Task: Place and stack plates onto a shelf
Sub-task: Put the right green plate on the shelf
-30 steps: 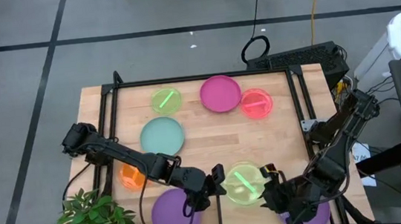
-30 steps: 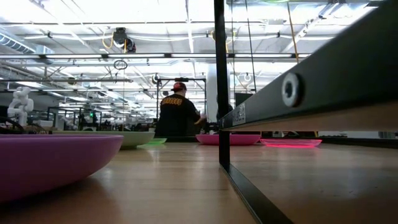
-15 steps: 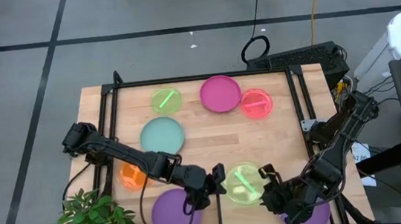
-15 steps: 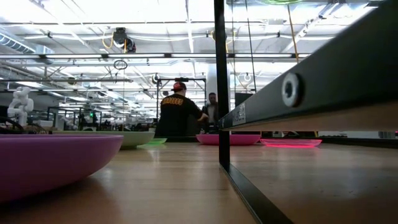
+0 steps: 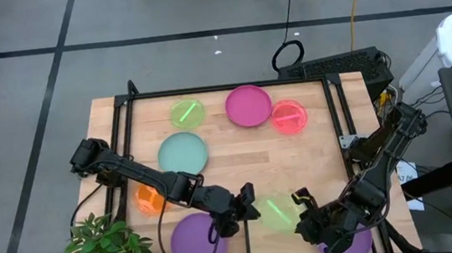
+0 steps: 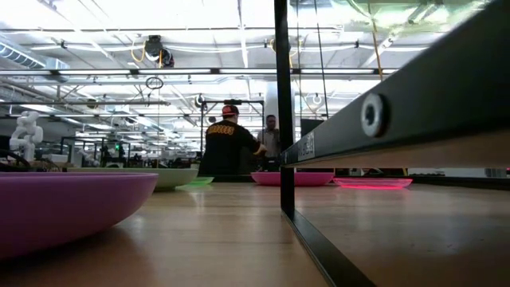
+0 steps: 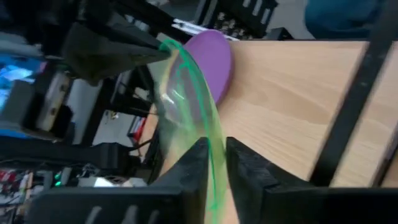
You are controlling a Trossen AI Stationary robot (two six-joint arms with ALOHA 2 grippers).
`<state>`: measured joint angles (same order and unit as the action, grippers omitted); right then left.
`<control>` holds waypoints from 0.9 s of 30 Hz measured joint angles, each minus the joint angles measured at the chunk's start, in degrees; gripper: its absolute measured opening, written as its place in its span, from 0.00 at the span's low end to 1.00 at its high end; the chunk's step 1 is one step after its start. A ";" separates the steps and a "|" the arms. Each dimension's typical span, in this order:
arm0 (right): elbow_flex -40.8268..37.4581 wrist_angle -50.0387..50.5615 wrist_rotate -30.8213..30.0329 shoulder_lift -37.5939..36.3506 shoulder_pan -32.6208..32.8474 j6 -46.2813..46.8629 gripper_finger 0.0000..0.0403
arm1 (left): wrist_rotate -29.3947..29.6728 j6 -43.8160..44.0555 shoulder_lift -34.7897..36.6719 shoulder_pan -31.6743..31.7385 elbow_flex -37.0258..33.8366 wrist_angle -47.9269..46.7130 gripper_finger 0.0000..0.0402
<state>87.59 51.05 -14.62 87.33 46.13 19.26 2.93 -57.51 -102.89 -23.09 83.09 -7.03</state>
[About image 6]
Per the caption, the large purple bowl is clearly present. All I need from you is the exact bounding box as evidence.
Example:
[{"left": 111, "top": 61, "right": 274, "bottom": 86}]
[{"left": 0, "top": 171, "right": 159, "bottom": 262}]

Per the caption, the black ceiling cord reel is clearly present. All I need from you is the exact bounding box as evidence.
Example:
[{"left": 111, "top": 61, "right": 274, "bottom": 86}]
[{"left": 130, "top": 33, "right": 176, "bottom": 69}]

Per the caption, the person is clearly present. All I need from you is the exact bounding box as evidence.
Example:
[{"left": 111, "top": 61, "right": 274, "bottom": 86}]
[
  {"left": 198, "top": 104, "right": 269, "bottom": 176},
  {"left": 257, "top": 114, "right": 281, "bottom": 160}
]

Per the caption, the black metal table frame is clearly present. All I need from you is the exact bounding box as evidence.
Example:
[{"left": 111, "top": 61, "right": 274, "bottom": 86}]
[{"left": 206, "top": 173, "right": 510, "bottom": 191}]

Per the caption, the white robot figure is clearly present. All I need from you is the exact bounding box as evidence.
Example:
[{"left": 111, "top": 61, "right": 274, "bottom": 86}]
[{"left": 8, "top": 110, "right": 45, "bottom": 163}]

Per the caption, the translucent red plate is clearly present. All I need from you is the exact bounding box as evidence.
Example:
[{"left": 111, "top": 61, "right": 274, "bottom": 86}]
[{"left": 332, "top": 177, "right": 414, "bottom": 191}]

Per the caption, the black background monitor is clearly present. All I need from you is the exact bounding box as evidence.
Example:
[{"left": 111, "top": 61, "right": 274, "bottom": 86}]
[{"left": 300, "top": 118, "right": 326, "bottom": 139}]

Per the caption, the black rack frame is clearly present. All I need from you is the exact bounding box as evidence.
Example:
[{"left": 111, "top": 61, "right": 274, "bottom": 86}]
[{"left": 273, "top": 0, "right": 510, "bottom": 287}]

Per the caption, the black hanging cable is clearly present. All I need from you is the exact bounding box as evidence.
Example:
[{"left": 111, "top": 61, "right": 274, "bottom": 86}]
[{"left": 313, "top": 0, "right": 331, "bottom": 120}]

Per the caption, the silver shelf bolt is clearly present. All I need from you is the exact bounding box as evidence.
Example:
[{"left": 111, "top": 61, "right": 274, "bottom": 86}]
[{"left": 360, "top": 92, "right": 390, "bottom": 139}]

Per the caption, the white shelf label sticker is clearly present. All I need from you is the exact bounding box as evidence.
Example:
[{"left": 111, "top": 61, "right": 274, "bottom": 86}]
[{"left": 296, "top": 131, "right": 316, "bottom": 163}]

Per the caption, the yellow hanging cable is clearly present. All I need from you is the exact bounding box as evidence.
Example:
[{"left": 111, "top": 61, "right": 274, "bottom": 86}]
[{"left": 366, "top": 0, "right": 385, "bottom": 82}]

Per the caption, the pink plate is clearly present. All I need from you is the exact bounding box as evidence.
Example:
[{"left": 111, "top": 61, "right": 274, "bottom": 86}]
[{"left": 250, "top": 171, "right": 335, "bottom": 187}]

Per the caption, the translucent green plate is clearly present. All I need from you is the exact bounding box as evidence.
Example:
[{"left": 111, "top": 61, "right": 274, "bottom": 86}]
[{"left": 175, "top": 176, "right": 215, "bottom": 188}]

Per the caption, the teal plate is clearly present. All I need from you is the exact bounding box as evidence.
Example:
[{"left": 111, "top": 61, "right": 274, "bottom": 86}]
[{"left": 66, "top": 167, "right": 199, "bottom": 192}]

